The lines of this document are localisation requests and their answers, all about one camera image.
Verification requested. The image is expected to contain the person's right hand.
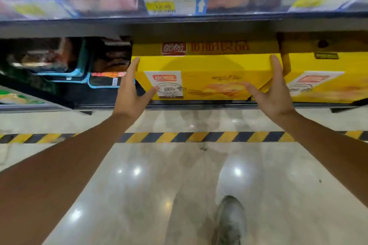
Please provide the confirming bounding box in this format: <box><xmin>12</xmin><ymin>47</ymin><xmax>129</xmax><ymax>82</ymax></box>
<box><xmin>241</xmin><ymin>54</ymin><xmax>297</xmax><ymax>125</ymax></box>

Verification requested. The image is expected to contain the person's left hand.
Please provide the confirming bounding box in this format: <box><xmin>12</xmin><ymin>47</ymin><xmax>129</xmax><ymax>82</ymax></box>
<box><xmin>113</xmin><ymin>57</ymin><xmax>157</xmax><ymax>125</ymax></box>

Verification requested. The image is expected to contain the yellow bread box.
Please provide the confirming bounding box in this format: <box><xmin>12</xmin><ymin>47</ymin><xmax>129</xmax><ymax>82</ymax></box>
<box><xmin>276</xmin><ymin>32</ymin><xmax>368</xmax><ymax>105</ymax></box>
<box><xmin>132</xmin><ymin>40</ymin><xmax>285</xmax><ymax>102</ymax></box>

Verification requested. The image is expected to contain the black metal shelf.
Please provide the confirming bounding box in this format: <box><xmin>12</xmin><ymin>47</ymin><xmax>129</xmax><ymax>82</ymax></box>
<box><xmin>0</xmin><ymin>0</ymin><xmax>368</xmax><ymax>113</ymax></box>

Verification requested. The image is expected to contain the person's right forearm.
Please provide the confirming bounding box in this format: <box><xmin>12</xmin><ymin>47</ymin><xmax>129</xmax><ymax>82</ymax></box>
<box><xmin>276</xmin><ymin>110</ymin><xmax>368</xmax><ymax>208</ymax></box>

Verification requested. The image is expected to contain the person's left forearm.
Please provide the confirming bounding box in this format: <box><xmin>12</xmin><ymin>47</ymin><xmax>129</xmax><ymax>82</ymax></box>
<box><xmin>0</xmin><ymin>113</ymin><xmax>138</xmax><ymax>245</ymax></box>

